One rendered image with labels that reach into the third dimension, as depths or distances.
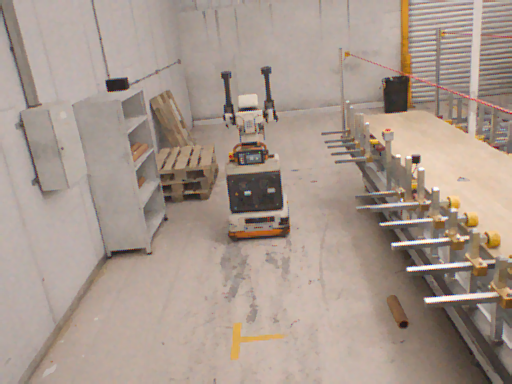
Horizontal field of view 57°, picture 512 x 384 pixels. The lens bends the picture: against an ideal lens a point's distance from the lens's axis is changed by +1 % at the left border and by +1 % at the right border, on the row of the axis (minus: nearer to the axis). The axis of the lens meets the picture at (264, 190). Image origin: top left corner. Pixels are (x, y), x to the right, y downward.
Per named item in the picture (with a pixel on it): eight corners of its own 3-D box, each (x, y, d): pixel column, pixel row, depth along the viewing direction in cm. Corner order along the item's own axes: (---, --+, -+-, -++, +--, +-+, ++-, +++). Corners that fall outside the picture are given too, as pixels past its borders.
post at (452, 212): (448, 294, 248) (450, 210, 232) (445, 290, 251) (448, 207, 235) (454, 293, 248) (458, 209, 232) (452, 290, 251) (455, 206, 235)
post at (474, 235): (468, 322, 224) (472, 231, 208) (465, 318, 228) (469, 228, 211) (475, 322, 224) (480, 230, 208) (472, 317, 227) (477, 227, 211)
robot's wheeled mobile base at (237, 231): (290, 235, 471) (288, 212, 462) (228, 240, 474) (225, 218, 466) (288, 210, 534) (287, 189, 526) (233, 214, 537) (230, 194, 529)
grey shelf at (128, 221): (107, 258, 472) (69, 104, 420) (131, 222, 556) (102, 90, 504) (151, 254, 471) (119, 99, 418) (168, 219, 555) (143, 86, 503)
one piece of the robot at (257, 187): (285, 220, 474) (277, 140, 446) (231, 225, 477) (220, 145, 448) (284, 207, 505) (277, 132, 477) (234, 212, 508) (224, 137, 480)
